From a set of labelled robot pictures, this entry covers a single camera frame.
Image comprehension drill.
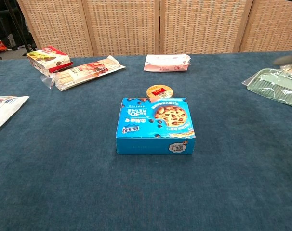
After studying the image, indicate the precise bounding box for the blue chocolate chip cookie box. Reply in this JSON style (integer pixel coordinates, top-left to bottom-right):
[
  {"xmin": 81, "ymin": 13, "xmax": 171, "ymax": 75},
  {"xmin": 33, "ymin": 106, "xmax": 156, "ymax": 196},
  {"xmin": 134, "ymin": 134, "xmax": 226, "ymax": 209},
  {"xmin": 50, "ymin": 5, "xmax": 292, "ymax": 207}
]
[{"xmin": 115, "ymin": 97, "xmax": 196, "ymax": 155}]

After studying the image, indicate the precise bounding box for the pink and white packet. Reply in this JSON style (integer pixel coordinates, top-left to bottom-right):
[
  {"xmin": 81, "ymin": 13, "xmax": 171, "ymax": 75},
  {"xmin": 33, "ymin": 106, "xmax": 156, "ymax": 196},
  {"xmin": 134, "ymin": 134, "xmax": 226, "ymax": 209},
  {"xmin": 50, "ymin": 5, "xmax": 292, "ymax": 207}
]
[{"xmin": 143, "ymin": 54, "xmax": 191, "ymax": 72}]

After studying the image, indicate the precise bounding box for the clear packet of noodle sticks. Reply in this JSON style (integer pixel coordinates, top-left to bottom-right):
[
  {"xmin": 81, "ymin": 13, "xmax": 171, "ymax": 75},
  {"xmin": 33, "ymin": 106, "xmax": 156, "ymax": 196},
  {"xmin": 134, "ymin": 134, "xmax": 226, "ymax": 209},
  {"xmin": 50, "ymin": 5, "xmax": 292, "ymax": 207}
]
[{"xmin": 40, "ymin": 55, "xmax": 127, "ymax": 92}]

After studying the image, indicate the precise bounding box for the wicker folding screen panel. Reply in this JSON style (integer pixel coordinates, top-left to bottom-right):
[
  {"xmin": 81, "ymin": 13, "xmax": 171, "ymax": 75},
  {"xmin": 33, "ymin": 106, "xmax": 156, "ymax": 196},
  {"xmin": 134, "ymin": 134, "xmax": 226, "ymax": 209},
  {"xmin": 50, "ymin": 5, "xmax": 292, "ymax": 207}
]
[
  {"xmin": 159, "ymin": 0, "xmax": 254, "ymax": 55},
  {"xmin": 239, "ymin": 0, "xmax": 292, "ymax": 53},
  {"xmin": 16, "ymin": 0, "xmax": 94, "ymax": 58},
  {"xmin": 81, "ymin": 0, "xmax": 160, "ymax": 57}
]

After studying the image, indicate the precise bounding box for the red and white snack box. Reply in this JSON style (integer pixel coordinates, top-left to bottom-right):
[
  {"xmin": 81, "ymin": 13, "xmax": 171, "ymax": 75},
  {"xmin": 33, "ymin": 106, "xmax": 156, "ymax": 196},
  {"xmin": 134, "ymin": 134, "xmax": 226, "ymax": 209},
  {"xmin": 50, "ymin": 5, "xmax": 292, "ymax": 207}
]
[{"xmin": 26, "ymin": 46, "xmax": 74, "ymax": 77}]

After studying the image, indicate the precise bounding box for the green dustpan in plastic wrap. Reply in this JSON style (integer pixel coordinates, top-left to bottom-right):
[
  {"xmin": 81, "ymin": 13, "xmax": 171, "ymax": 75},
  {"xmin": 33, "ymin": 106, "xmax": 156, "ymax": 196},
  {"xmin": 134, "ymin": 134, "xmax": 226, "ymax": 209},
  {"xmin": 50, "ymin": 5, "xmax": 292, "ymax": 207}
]
[{"xmin": 241, "ymin": 63, "xmax": 292, "ymax": 107}]

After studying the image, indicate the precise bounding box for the white printed plastic bag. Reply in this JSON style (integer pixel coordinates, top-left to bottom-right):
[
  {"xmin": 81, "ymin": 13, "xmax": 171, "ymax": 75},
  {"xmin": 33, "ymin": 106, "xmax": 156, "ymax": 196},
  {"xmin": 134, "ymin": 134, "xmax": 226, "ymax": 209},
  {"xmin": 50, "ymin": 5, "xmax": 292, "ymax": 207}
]
[{"xmin": 0, "ymin": 95, "xmax": 30, "ymax": 134}]

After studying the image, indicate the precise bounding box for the black tripod stand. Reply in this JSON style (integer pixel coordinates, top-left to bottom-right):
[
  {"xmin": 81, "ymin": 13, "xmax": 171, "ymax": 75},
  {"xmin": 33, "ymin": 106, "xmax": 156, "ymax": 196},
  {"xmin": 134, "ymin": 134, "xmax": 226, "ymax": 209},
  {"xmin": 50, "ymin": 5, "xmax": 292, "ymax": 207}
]
[{"xmin": 4, "ymin": 0, "xmax": 37, "ymax": 53}]

